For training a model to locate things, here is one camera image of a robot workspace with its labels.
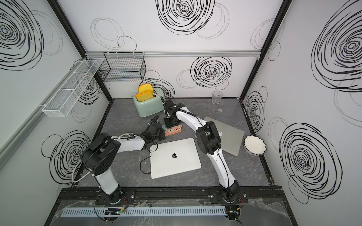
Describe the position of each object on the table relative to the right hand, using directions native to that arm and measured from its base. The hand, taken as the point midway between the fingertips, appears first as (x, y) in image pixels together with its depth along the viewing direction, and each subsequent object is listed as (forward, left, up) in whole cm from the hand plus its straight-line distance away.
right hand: (170, 124), depth 97 cm
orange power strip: (-3, -2, -3) cm, 4 cm away
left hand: (-5, +5, -4) cm, 8 cm away
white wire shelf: (-2, +54, +29) cm, 61 cm away
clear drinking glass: (+31, -36, -1) cm, 47 cm away
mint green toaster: (+13, +16, +3) cm, 21 cm away
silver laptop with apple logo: (-21, -4, -5) cm, 22 cm away
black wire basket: (+30, +33, +26) cm, 52 cm away
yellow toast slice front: (+13, +17, +15) cm, 26 cm away
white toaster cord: (+16, +9, +11) cm, 22 cm away
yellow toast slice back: (+20, +18, +17) cm, 31 cm away
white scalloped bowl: (-12, -56, -5) cm, 58 cm away
